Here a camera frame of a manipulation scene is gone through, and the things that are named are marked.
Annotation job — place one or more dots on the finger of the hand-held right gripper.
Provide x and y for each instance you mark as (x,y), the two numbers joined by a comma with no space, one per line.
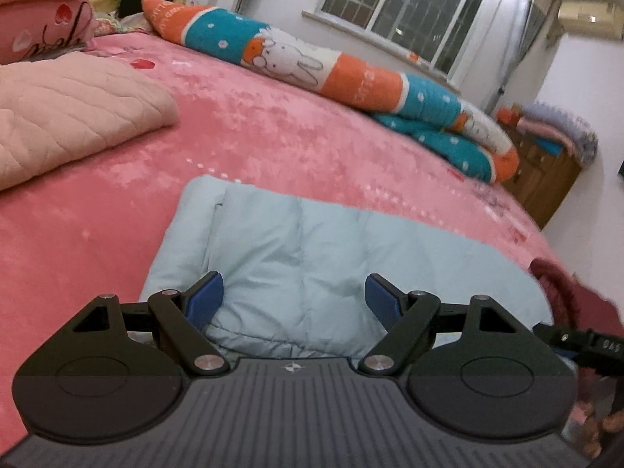
(560,337)

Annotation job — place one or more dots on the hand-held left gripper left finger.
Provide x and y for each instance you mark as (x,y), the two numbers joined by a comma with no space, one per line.
(207,297)

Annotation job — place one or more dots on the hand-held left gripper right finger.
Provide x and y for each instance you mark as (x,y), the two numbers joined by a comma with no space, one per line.
(382,302)

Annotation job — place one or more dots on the light blue down jacket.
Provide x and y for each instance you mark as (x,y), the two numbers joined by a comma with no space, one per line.
(317,253)

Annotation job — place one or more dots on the maroon down jacket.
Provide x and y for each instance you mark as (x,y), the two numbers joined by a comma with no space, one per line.
(594,307)

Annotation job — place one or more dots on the wooden cabinet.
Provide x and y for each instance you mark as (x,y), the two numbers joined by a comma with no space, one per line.
(541,185)

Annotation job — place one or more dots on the teal folded cloth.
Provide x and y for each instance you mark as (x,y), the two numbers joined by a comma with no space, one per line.
(546,145)

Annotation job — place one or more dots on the orange object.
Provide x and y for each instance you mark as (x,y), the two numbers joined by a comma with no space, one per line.
(508,116)

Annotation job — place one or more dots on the folded pink quilted blanket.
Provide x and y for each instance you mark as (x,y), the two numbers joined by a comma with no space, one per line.
(73,107)

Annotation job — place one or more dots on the long rabbit print bolster pillow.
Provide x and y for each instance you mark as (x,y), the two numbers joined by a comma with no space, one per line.
(341,68)

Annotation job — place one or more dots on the floral patterned cloth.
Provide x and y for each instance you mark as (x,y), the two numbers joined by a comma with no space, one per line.
(117,23)

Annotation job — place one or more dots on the white air conditioner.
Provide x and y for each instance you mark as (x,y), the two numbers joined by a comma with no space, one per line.
(592,17)

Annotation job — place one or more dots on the pink pillows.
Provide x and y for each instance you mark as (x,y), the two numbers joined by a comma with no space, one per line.
(44,19)

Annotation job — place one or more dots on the window with white frame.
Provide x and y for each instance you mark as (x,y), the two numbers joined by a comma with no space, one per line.
(414,5)

